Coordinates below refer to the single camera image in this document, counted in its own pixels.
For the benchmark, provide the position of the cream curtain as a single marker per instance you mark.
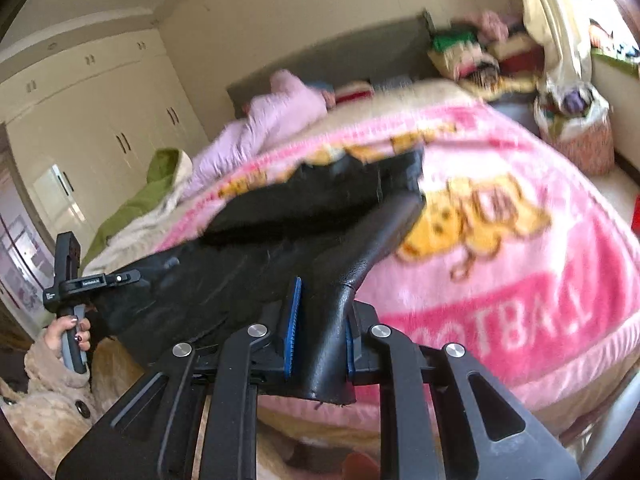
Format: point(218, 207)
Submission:
point(555, 20)

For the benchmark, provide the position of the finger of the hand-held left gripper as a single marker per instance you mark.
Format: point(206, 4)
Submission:
point(125, 277)

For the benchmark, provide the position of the person's left hand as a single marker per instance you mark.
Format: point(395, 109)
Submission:
point(55, 335)

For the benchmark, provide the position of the bright window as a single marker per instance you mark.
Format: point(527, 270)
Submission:
point(615, 35)

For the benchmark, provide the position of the red striped cloth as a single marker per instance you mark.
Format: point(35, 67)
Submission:
point(355, 96)

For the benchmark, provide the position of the black leather jacket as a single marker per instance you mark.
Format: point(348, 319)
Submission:
point(240, 270)

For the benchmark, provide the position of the pink cartoon printed blanket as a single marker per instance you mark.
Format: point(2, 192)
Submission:
point(500, 285)

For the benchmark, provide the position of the glass door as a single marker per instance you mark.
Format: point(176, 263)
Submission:
point(20, 260)

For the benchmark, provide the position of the cream wardrobe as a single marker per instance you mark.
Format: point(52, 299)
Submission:
point(100, 110)

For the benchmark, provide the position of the grey headboard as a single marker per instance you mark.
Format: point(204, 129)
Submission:
point(350, 55)

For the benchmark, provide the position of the floral fabric bag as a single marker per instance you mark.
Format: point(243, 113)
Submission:
point(580, 145)

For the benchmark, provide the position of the pale pink puffer coat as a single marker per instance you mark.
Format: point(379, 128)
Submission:
point(280, 115)

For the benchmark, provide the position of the pile of folded clothes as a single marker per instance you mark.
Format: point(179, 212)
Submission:
point(465, 55)

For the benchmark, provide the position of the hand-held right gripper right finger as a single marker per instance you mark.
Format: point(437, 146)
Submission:
point(351, 350)

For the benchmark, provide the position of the green and white blanket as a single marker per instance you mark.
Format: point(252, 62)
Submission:
point(145, 195)

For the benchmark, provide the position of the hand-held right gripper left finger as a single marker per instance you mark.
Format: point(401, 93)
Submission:
point(292, 325)

